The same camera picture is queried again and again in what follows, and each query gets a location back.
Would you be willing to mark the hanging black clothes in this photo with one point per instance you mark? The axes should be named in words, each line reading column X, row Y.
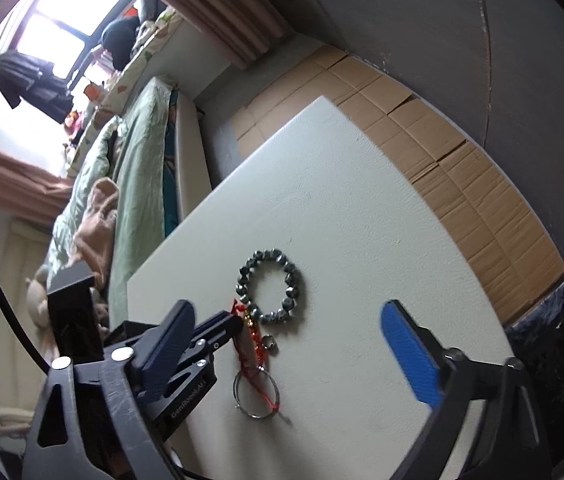
column 26, row 78

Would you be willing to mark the light green floral duvet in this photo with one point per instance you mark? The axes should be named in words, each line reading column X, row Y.
column 95, row 166

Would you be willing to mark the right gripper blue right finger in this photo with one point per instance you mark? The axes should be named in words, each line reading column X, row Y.
column 418, row 353

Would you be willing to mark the pink curtain right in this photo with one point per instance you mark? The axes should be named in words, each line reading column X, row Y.
column 243, row 30

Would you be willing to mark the green bed sheet mattress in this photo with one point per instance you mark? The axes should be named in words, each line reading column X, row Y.
column 138, row 173

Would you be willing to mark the pink curtain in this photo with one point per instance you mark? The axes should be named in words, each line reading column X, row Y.
column 243, row 30
column 30, row 192

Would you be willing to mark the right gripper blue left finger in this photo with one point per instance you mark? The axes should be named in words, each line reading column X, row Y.
column 158, row 351

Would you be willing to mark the flattened cardboard floor sheets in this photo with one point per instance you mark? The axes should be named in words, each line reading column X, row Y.
column 499, row 235

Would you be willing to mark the plush toy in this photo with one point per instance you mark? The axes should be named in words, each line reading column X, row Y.
column 36, row 299

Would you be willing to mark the black jewelry box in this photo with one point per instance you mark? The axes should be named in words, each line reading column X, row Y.
column 72, row 316

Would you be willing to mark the red string charm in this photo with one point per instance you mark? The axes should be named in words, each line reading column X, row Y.
column 253, row 367

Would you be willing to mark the pink curtain left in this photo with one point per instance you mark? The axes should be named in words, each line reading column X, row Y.
column 30, row 192

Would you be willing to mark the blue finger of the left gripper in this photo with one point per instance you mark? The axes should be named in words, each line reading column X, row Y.
column 216, row 331

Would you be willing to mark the cream bed frame side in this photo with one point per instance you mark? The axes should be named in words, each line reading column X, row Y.
column 192, row 177

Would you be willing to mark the pink fleece blanket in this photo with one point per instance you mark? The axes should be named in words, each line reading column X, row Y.
column 93, row 241

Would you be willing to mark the grey pillow on sill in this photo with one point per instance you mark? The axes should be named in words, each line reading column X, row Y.
column 149, row 10

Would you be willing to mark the black bag on sill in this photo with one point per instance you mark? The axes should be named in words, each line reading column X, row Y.
column 118, row 39

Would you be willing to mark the white foam table pad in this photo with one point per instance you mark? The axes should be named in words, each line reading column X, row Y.
column 360, row 235

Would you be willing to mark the floral window seat cushion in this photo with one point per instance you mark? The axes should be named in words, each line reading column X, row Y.
column 110, row 99

